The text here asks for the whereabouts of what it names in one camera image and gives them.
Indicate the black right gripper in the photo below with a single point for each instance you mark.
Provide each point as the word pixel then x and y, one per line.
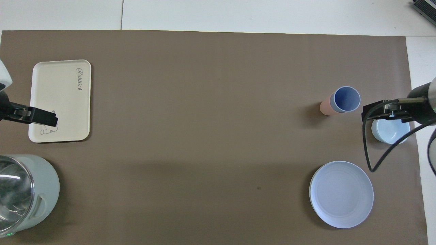
pixel 419 105

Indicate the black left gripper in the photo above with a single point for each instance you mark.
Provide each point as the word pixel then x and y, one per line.
pixel 10 110

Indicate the blue plastic cup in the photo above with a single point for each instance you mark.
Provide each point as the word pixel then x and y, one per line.
pixel 346 98

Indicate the pink plastic cup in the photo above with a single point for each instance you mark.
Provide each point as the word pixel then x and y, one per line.
pixel 325 107

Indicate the cream tray with Rabbit print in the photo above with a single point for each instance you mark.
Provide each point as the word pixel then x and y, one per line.
pixel 58 92

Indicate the light blue bowl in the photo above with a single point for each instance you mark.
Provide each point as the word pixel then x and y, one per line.
pixel 391 134

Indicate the pale blue round plate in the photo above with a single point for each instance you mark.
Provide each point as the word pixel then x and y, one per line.
pixel 341 194

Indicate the grey ribbed device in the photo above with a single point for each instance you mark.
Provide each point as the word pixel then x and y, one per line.
pixel 425 6

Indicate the brown paper table mat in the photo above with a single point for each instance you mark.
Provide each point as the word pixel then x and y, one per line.
pixel 204 119

